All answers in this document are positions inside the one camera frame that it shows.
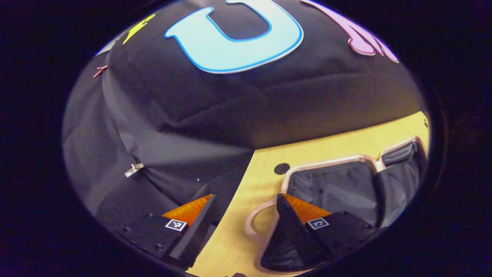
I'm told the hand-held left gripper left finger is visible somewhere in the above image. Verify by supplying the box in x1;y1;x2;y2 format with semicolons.
115;194;217;270

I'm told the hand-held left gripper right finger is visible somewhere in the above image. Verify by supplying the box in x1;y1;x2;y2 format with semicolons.
275;193;378;269

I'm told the pink suitcase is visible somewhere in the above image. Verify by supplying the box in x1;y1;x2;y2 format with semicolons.
245;135;430;274

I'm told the silver cloth clip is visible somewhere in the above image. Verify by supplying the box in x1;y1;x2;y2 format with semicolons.
124;163;146;178

